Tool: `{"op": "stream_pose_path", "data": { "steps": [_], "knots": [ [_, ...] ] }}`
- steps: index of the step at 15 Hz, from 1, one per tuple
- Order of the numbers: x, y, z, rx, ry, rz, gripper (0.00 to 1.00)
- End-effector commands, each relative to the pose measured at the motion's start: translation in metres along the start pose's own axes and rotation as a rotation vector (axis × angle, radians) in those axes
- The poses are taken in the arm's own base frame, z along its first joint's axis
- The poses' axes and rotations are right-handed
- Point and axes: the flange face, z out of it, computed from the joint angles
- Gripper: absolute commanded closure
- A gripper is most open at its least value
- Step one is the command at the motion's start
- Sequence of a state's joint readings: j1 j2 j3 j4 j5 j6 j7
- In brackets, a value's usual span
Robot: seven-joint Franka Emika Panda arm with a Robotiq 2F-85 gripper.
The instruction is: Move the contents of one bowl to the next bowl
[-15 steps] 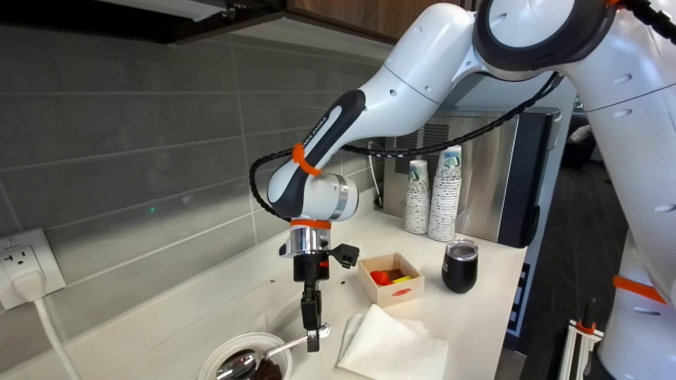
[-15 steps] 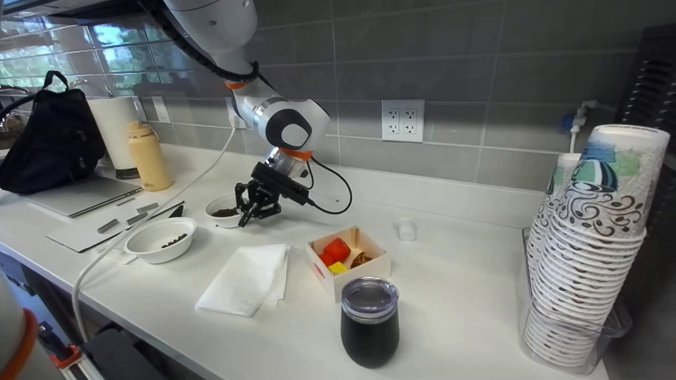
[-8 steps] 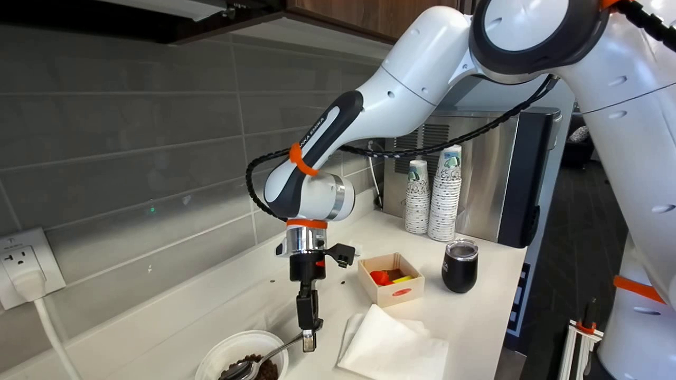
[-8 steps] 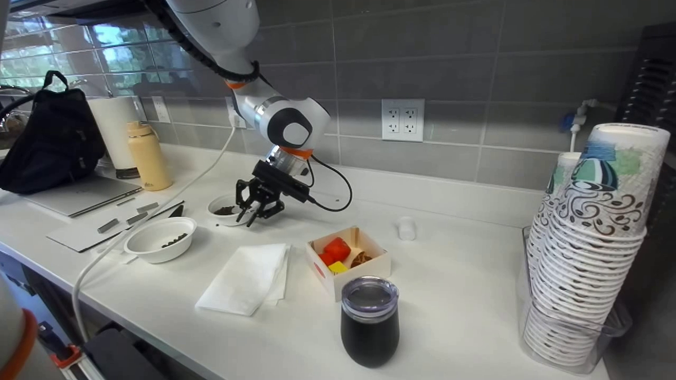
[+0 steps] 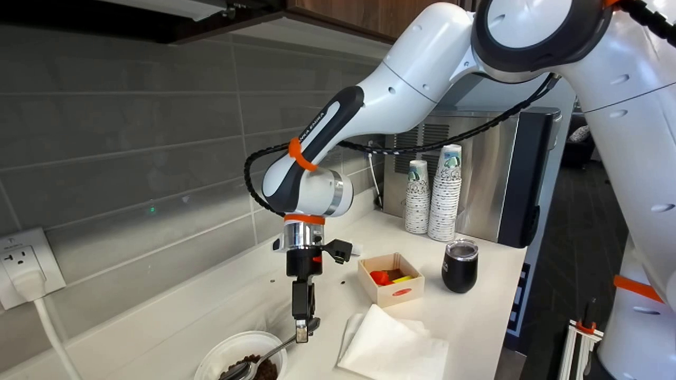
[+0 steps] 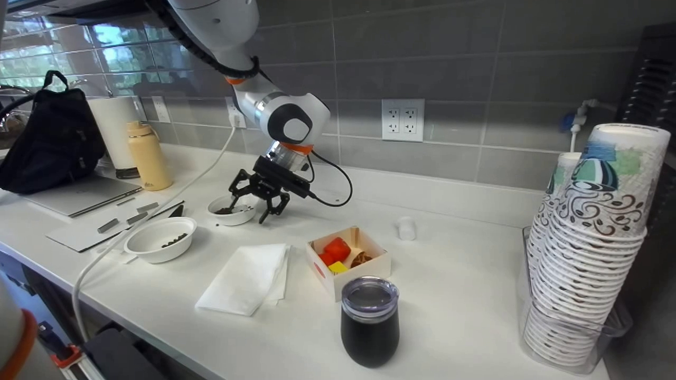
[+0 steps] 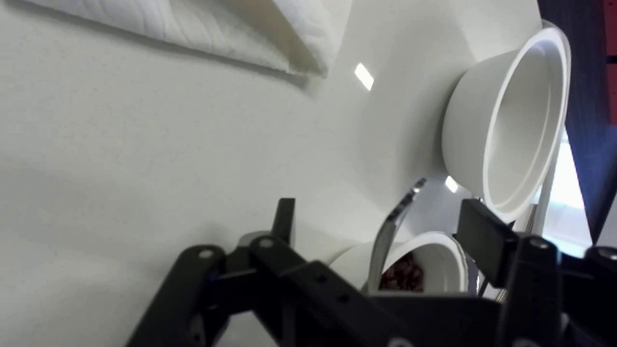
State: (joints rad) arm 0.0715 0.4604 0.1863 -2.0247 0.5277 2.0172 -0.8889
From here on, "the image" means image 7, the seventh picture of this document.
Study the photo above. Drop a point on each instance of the white ceramic bowl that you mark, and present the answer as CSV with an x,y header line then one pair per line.
x,y
443,256
468,115

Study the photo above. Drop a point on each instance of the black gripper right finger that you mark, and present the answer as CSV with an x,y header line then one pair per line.
x,y
545,295

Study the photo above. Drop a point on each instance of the dark brown beans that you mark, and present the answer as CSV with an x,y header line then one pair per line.
x,y
405,275

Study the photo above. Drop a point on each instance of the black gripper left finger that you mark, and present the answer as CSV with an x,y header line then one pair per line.
x,y
256,300

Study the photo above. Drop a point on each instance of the silver metal spoon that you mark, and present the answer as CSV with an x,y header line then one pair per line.
x,y
385,231

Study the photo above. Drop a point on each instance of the white folded napkin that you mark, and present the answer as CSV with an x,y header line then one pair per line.
x,y
193,25

